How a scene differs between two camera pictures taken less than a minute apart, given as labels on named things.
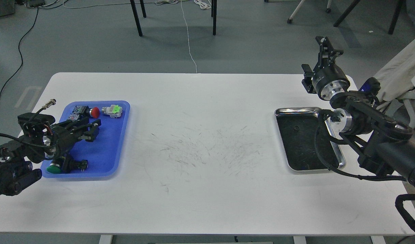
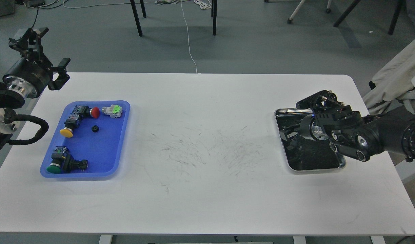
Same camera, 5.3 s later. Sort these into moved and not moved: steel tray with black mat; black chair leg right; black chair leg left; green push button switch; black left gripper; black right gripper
Moved: black right gripper; black left gripper
Not moved: green push button switch; black chair leg left; black chair leg right; steel tray with black mat
